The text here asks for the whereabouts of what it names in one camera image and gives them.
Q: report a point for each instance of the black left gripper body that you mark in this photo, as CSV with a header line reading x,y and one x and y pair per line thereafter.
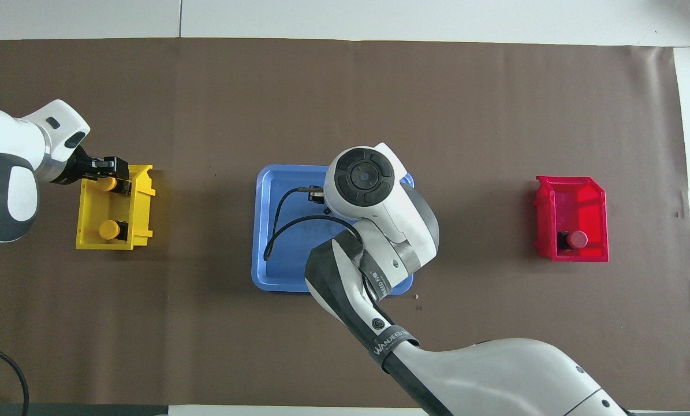
x,y
76,167

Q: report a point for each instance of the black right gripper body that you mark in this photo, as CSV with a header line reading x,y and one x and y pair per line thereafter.
x,y
317,195

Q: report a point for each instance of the yellow push button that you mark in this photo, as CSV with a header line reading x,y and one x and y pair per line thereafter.
x,y
109,230
109,185

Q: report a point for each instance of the red push button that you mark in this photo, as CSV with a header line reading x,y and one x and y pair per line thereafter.
x,y
577,239

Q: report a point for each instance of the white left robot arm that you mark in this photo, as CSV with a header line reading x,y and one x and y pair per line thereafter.
x,y
10,173

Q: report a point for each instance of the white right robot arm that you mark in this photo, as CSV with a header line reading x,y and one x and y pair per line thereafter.
x,y
483,370

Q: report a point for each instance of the blue plastic tray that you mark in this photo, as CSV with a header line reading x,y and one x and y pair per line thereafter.
x,y
298,242

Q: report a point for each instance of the yellow plastic bin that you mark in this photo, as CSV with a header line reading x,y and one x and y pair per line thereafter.
x,y
88,214

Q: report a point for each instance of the brown paper table mat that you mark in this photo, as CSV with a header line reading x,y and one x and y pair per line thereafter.
x,y
206,346

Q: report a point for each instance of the red plastic bin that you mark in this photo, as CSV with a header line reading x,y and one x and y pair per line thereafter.
x,y
597,219

